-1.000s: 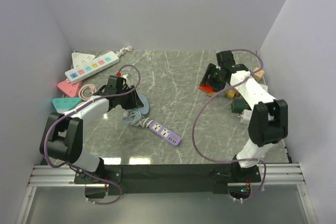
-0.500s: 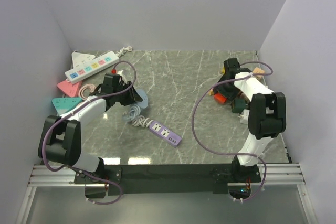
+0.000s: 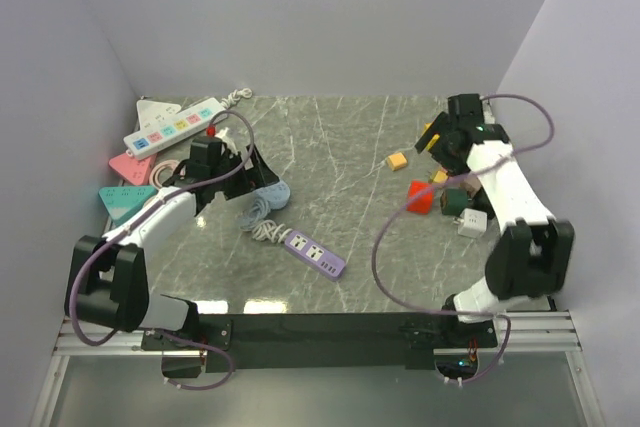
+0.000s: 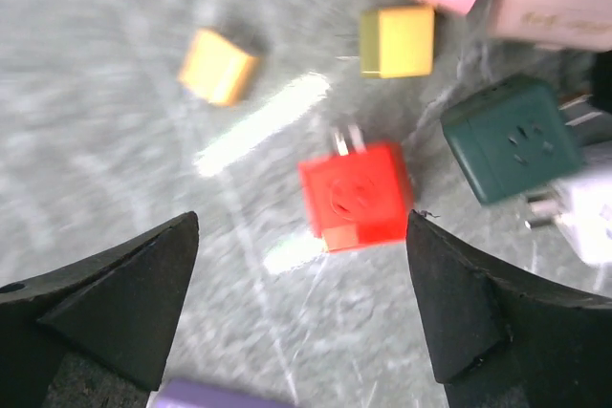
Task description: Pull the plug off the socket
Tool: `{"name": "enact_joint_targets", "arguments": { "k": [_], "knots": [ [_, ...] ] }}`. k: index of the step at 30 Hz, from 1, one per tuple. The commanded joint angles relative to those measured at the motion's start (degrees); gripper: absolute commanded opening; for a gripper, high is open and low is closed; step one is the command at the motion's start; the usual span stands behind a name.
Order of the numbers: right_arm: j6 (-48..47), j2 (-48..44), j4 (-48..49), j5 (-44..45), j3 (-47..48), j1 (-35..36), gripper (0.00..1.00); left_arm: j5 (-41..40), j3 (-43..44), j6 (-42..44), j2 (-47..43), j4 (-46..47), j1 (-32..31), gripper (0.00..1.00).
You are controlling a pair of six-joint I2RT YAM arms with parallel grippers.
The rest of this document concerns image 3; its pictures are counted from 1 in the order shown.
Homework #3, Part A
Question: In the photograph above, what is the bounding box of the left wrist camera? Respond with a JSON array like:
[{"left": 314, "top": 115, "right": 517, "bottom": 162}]
[{"left": 205, "top": 125, "right": 237, "bottom": 151}]

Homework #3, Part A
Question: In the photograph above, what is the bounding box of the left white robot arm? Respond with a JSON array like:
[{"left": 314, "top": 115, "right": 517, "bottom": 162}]
[{"left": 64, "top": 136, "right": 280, "bottom": 349}]

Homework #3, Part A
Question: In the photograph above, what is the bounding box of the white coiled strip cable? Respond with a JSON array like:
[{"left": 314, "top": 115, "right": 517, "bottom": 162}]
[{"left": 249, "top": 220, "right": 294, "bottom": 244}]

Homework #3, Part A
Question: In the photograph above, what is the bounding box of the long white power strip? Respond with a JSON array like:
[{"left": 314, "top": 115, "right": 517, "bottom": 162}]
[{"left": 123, "top": 98, "right": 225, "bottom": 160}]

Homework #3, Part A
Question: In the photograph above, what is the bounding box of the orange plug adapter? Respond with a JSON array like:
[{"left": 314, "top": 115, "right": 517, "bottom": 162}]
[
  {"left": 431, "top": 170, "right": 449, "bottom": 184},
  {"left": 386, "top": 152, "right": 408, "bottom": 171}
]

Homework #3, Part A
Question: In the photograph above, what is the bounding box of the pink triangle socket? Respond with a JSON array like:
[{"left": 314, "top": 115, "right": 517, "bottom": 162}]
[{"left": 108, "top": 153, "right": 156, "bottom": 186}]

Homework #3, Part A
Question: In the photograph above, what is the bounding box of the light pink cube socket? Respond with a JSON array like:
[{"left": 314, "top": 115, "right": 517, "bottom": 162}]
[{"left": 460, "top": 176, "right": 482, "bottom": 197}]

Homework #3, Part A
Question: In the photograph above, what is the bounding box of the white braided cable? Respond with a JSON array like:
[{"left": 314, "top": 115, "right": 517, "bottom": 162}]
[{"left": 222, "top": 88, "right": 254, "bottom": 109}]

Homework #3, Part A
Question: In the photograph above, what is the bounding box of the white triangle socket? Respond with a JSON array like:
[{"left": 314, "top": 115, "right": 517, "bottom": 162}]
[{"left": 136, "top": 98, "right": 182, "bottom": 129}]

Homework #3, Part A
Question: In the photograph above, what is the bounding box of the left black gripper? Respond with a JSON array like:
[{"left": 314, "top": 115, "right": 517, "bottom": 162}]
[{"left": 211, "top": 144, "right": 279, "bottom": 200}]

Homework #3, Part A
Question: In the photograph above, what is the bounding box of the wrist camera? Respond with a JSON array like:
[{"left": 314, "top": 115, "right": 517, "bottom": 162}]
[
  {"left": 205, "top": 125, "right": 237, "bottom": 151},
  {"left": 480, "top": 96, "right": 492, "bottom": 109}
]

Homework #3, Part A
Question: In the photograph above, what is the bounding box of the white plug adapter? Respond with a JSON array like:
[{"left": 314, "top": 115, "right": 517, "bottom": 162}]
[{"left": 455, "top": 208, "right": 488, "bottom": 238}]

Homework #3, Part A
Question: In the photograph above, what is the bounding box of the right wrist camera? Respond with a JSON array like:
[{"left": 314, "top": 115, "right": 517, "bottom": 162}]
[{"left": 480, "top": 96, "right": 492, "bottom": 109}]

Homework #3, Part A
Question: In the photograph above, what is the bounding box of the dark green cube socket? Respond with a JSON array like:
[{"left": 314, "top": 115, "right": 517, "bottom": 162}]
[{"left": 440, "top": 188, "right": 473, "bottom": 217}]

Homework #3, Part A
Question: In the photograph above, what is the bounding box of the aluminium frame rail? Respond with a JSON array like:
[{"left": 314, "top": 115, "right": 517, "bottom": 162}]
[{"left": 53, "top": 311, "right": 582, "bottom": 356}]

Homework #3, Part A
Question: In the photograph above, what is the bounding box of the black base crossbar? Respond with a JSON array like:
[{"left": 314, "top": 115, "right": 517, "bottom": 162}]
[{"left": 142, "top": 311, "right": 461, "bottom": 373}]

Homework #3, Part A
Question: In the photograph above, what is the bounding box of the red cube socket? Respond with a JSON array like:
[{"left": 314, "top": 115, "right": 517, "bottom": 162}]
[{"left": 406, "top": 180, "right": 434, "bottom": 215}]

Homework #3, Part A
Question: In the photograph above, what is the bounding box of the teal triangle socket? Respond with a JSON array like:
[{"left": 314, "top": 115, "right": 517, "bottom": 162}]
[{"left": 98, "top": 185, "right": 157, "bottom": 227}]

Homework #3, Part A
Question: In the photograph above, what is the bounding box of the pink coiled cable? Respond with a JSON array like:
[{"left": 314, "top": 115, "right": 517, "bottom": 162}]
[{"left": 148, "top": 159, "right": 181, "bottom": 187}]

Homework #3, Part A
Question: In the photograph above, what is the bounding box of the purple power strip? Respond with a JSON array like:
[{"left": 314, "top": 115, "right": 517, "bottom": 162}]
[{"left": 284, "top": 231, "right": 346, "bottom": 281}]

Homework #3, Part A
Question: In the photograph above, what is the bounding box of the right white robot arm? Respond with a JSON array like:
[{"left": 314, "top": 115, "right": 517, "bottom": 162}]
[{"left": 415, "top": 93, "right": 575, "bottom": 346}]

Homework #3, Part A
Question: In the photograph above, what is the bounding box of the blue round socket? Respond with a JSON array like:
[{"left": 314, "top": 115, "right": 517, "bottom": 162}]
[{"left": 254, "top": 180, "right": 291, "bottom": 210}]

